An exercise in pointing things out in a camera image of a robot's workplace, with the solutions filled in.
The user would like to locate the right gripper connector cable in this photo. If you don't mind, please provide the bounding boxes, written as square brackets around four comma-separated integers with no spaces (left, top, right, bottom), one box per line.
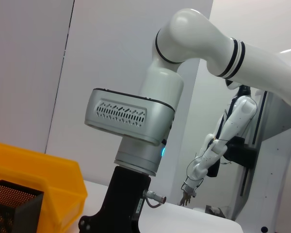
[143,189,167,208]

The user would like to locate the yellow plastic bin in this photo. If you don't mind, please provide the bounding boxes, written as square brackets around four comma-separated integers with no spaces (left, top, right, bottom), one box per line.
[0,141,88,233]

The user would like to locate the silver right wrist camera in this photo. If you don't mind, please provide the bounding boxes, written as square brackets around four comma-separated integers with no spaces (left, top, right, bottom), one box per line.
[84,88,174,146]

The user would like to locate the white robot torso column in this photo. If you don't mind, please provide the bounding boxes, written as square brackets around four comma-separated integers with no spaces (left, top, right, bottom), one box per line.
[230,89,291,233]

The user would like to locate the black mesh pen holder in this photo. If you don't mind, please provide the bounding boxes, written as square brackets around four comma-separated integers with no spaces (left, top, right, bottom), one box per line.
[0,179,44,233]

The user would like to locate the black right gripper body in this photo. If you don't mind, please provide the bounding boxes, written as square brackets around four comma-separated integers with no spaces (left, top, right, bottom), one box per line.
[78,166,151,233]

